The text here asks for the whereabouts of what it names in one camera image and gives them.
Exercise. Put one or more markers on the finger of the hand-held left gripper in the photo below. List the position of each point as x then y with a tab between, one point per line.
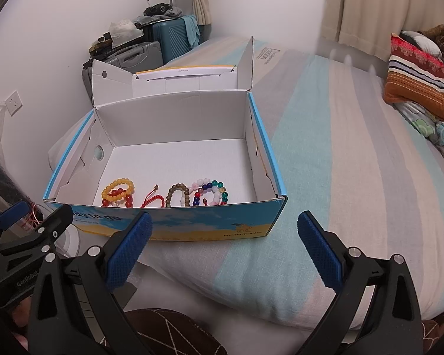
12	214
57	220

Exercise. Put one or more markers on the grey pillow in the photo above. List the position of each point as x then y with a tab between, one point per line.
420	42

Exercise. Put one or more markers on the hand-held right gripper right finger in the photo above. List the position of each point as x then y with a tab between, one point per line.
318	251

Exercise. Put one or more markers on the striped pillow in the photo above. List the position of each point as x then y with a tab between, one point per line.
414	77

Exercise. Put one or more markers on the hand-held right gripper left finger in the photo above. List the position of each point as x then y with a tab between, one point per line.
129	251

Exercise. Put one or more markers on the grey hard case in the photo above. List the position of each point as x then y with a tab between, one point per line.
140	56

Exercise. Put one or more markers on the tied beige curtain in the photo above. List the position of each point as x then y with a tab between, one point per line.
201	3

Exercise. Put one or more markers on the blue and yellow cardboard box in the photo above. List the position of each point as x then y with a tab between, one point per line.
177	118

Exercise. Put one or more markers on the teal suitcase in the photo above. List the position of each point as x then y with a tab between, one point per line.
172	40

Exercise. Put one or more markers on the white wall socket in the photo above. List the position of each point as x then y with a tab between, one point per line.
13	102

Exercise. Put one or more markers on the dark brown patterned cloth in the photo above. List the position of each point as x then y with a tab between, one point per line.
177	332
438	336

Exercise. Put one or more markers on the teal cloth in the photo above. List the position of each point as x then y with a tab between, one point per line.
191	29

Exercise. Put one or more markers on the floral patterned pillow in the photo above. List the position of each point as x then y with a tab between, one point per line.
429	125

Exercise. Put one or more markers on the black fuzzy object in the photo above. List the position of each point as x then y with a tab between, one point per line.
2	177

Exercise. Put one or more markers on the black bag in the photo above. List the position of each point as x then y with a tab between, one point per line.
157	9

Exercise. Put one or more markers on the striped bed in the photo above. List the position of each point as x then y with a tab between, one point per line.
336	155

